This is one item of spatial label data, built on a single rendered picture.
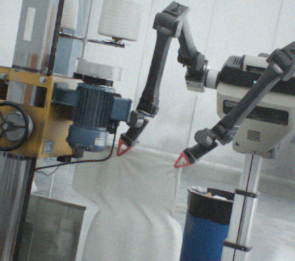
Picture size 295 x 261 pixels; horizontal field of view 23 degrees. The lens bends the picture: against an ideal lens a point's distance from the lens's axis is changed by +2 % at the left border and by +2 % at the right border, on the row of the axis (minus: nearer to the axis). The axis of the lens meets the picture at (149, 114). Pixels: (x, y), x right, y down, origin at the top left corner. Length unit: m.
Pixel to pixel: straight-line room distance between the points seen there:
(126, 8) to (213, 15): 8.46
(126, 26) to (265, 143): 0.96
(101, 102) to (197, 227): 2.62
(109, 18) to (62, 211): 1.11
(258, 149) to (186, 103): 7.84
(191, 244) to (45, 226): 1.86
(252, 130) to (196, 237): 1.94
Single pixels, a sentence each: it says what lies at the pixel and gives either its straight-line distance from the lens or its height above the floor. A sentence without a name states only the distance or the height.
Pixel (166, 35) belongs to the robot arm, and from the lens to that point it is 2.85.
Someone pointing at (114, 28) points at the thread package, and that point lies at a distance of 2.79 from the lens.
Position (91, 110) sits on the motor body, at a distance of 2.66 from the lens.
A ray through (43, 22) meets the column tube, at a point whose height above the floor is 1.53.
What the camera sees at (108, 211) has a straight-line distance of 3.02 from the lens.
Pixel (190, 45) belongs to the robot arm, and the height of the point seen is 1.56.
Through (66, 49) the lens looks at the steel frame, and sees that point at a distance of 11.67.
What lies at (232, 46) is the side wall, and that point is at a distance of 11.11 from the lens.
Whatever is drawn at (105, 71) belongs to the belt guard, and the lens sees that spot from 2.64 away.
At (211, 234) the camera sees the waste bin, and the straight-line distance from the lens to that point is 5.13.
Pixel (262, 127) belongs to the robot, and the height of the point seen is 1.27.
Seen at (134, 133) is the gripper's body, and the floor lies 1.15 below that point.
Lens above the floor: 1.40
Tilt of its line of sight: 3 degrees down
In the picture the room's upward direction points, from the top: 10 degrees clockwise
